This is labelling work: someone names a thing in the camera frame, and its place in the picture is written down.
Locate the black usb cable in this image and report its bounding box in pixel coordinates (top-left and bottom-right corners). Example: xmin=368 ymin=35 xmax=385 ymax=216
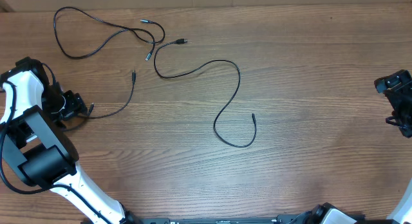
xmin=52 ymin=6 xmax=166 ymax=62
xmin=153 ymin=38 xmax=258 ymax=149
xmin=62 ymin=69 xmax=137 ymax=132

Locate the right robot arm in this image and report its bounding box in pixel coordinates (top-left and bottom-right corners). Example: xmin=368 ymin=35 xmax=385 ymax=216
xmin=374 ymin=70 xmax=411 ymax=223

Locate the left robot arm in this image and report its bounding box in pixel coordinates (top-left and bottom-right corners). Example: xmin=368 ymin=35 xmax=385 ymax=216
xmin=1 ymin=57 xmax=140 ymax=223

